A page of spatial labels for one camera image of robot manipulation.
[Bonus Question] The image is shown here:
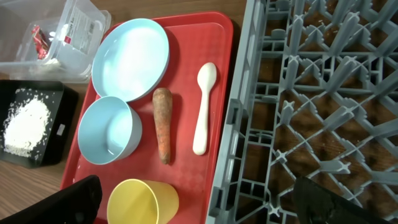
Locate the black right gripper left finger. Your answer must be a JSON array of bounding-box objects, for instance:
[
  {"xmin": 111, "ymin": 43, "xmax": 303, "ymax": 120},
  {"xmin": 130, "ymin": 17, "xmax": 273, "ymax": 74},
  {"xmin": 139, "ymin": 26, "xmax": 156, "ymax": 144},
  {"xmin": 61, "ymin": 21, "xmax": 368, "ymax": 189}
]
[{"xmin": 1, "ymin": 175, "xmax": 102, "ymax": 224}]

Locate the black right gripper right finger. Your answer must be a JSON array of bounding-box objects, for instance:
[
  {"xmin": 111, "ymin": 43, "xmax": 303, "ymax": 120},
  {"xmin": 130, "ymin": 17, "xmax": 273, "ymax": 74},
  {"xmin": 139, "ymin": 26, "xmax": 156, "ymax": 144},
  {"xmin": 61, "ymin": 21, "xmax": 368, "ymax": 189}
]
[{"xmin": 293, "ymin": 177, "xmax": 389, "ymax": 224}]

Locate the yellow plastic cup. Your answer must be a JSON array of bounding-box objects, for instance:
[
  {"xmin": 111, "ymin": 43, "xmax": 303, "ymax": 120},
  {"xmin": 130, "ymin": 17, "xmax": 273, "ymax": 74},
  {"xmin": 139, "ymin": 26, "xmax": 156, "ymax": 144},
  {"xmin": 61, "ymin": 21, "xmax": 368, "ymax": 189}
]
[{"xmin": 106, "ymin": 179, "xmax": 179, "ymax": 224}]

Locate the light blue bowl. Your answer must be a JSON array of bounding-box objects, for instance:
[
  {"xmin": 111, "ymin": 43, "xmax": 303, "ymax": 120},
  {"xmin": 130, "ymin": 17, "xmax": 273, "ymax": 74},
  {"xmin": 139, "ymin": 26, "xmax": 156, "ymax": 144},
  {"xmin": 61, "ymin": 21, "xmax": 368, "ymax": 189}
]
[{"xmin": 78, "ymin": 96, "xmax": 143, "ymax": 165}]

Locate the white rice pile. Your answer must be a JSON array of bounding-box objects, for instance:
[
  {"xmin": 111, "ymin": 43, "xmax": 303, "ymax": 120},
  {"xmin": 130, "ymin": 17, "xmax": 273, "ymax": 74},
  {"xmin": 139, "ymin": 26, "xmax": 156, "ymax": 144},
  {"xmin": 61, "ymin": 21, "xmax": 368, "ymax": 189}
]
[{"xmin": 2, "ymin": 88, "xmax": 51, "ymax": 157}]

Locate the red snack wrapper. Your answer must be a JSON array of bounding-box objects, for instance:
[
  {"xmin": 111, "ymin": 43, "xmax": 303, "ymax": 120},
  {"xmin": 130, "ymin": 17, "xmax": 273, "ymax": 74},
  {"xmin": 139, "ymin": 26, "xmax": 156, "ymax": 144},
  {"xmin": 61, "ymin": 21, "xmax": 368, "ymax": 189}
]
[{"xmin": 31, "ymin": 25, "xmax": 49, "ymax": 60}]

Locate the grey dishwasher rack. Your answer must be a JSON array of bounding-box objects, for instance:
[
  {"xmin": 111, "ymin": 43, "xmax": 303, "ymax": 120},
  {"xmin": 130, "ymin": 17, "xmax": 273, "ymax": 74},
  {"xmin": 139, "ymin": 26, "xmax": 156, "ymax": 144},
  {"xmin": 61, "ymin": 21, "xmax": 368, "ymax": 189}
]
[{"xmin": 205, "ymin": 0, "xmax": 397, "ymax": 223}]

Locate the black square bin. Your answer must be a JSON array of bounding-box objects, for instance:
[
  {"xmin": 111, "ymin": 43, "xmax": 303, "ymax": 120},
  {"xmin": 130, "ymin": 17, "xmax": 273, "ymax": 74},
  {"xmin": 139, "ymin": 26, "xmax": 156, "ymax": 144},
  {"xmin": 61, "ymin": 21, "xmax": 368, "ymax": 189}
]
[{"xmin": 1, "ymin": 80, "xmax": 78, "ymax": 168}]

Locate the orange carrot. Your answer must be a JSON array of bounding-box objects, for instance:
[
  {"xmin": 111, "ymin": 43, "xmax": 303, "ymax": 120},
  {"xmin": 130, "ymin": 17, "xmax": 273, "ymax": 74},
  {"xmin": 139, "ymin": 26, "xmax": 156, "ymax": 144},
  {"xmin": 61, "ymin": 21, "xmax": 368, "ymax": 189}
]
[{"xmin": 152, "ymin": 88, "xmax": 172, "ymax": 164}]

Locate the light blue plate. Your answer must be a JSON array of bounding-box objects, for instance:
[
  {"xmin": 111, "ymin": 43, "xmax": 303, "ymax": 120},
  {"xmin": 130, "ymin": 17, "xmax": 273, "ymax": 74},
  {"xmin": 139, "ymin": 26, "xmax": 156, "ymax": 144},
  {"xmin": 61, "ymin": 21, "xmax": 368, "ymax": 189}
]
[{"xmin": 91, "ymin": 18, "xmax": 170, "ymax": 102}]

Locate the clear plastic bin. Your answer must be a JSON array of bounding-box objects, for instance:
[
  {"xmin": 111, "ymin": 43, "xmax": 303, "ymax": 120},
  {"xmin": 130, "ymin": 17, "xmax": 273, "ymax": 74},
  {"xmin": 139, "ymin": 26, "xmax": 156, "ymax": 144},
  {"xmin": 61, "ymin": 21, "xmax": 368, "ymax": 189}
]
[{"xmin": 1, "ymin": 0, "xmax": 111, "ymax": 83}]

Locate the white plastic spoon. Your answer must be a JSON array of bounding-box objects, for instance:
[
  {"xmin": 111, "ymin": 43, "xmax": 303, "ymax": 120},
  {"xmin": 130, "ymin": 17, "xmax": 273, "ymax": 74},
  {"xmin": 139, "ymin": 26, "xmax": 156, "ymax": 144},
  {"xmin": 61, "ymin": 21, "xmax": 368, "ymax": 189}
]
[{"xmin": 192, "ymin": 62, "xmax": 217, "ymax": 156}]

